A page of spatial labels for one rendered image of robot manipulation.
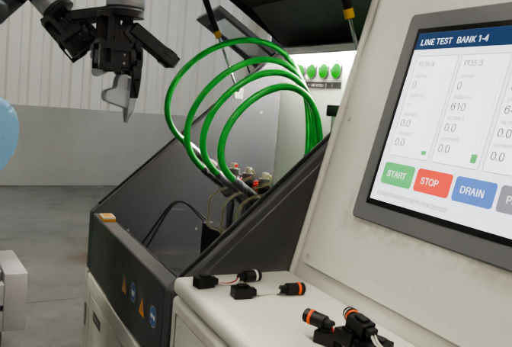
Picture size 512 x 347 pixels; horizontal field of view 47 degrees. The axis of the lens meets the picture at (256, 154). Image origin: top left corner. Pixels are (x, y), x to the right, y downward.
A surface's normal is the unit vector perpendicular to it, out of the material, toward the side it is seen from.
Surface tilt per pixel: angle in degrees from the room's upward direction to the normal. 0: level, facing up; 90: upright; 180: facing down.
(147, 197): 90
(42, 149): 90
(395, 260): 76
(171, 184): 90
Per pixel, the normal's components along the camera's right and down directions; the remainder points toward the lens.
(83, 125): 0.52, 0.12
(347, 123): -0.85, -0.27
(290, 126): -0.89, -0.04
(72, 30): 0.27, -0.11
